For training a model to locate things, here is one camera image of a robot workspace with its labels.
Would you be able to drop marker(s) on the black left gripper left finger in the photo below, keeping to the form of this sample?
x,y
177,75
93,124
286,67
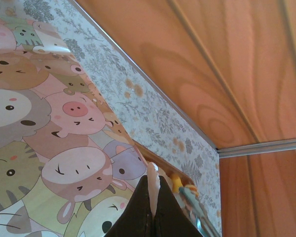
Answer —
x,y
138,217

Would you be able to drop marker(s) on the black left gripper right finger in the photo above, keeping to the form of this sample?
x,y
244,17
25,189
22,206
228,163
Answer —
x,y
172,217

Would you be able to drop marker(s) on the yellow fake bread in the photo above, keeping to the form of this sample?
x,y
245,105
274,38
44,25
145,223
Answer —
x,y
175,182

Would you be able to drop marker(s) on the brown rectangular tray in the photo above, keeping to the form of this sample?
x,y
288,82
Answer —
x,y
162,164

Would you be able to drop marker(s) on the floral patterned table cover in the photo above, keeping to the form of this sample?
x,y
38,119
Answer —
x,y
138,103

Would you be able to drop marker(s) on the aluminium frame post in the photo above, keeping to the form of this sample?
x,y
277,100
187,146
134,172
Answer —
x,y
261,148

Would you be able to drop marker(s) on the aluminium table edge rail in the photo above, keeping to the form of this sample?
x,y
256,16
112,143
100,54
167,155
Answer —
x,y
143,73

